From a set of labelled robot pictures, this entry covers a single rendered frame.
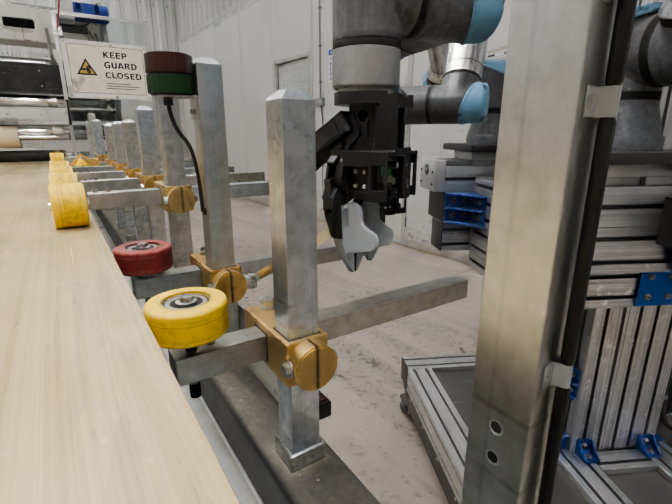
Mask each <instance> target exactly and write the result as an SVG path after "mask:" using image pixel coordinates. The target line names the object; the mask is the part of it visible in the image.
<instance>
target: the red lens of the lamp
mask: <svg viewBox="0 0 672 504"><path fill-rule="evenodd" d="M143 56H144V65H145V73H146V74H147V72H152V71H174V72H184V73H189V74H192V76H193V75H194V70H193V59H192V56H190V55H187V54H182V53H174V52H147V53H144V54H143Z"/></svg>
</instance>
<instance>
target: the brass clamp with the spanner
mask: <svg viewBox="0 0 672 504"><path fill-rule="evenodd" d="M190 265H196V266H197V267H198V268H199V269H200V270H201V281H202V287H208V288H213V289H217V290H220V291H221V292H223V293H224V294H225V295H226V297H227V303H228V304H232V302H233V303H236V302H238V301H239V300H241V299H242V298H243V296H244V295H245V293H246V291H247V281H246V279H245V277H244V276H243V275H242V267H241V266H240V265H238V264H237V263H236V262H235V266H230V267H224V268H219V269H212V268H211V267H210V266H208V265H207V264H206V255H200V253H194V254H190Z"/></svg>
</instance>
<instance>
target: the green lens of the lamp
mask: <svg viewBox="0 0 672 504"><path fill-rule="evenodd" d="M146 82H147V91H148V94H150V93H155V92H176V93H189V94H193V95H196V93H195V82H194V77H193V76H189V75H182V74H168V73H155V74H147V75H146Z"/></svg>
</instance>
